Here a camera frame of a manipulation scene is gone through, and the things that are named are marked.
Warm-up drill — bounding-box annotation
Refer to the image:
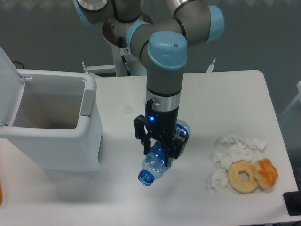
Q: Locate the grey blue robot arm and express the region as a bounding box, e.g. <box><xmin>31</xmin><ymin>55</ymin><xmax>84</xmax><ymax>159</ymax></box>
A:
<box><xmin>73</xmin><ymin>0</ymin><xmax>225</xmax><ymax>166</ymax></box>

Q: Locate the orange glazed twisted pastry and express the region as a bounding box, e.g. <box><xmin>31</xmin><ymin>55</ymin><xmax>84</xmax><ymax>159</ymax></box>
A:
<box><xmin>253</xmin><ymin>158</ymin><xmax>278</xmax><ymax>189</ymax></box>

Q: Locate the large crumpled white tissue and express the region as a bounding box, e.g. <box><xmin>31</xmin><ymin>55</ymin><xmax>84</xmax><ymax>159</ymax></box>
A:
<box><xmin>213</xmin><ymin>133</ymin><xmax>268</xmax><ymax>170</ymax></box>

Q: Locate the small crumpled white tissue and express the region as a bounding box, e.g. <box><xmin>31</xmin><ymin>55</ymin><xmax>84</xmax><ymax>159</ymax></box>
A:
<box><xmin>209</xmin><ymin>169</ymin><xmax>228</xmax><ymax>194</ymax></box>

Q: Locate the white frame at right edge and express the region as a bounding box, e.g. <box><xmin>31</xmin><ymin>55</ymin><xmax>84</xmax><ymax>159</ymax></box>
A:
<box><xmin>278</xmin><ymin>81</ymin><xmax>301</xmax><ymax>127</ymax></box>

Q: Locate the black device at edge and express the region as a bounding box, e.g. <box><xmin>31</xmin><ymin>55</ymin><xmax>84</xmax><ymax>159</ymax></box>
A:
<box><xmin>283</xmin><ymin>191</ymin><xmax>301</xmax><ymax>216</ymax></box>

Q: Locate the white trash can lid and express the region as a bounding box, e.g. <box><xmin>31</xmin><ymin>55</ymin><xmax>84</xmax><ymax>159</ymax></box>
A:
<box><xmin>0</xmin><ymin>49</ymin><xmax>32</xmax><ymax>126</ymax></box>

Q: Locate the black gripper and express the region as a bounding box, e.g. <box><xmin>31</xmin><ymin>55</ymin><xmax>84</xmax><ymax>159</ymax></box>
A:
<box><xmin>134</xmin><ymin>99</ymin><xmax>189</xmax><ymax>167</ymax></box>

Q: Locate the white trash can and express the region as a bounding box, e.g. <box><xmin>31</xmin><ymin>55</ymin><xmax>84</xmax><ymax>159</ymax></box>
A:
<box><xmin>0</xmin><ymin>70</ymin><xmax>103</xmax><ymax>172</ymax></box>

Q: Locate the blue clear plastic bottle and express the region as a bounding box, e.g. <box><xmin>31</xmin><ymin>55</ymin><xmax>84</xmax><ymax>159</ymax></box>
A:
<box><xmin>138</xmin><ymin>120</ymin><xmax>191</xmax><ymax>186</ymax></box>

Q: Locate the orange object at left edge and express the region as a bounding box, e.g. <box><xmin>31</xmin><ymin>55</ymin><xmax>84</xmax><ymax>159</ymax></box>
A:
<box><xmin>0</xmin><ymin>182</ymin><xmax>3</xmax><ymax>206</ymax></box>

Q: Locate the plain ring donut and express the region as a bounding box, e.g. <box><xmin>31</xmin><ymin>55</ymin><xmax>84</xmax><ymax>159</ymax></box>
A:
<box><xmin>227</xmin><ymin>161</ymin><xmax>258</xmax><ymax>194</ymax></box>

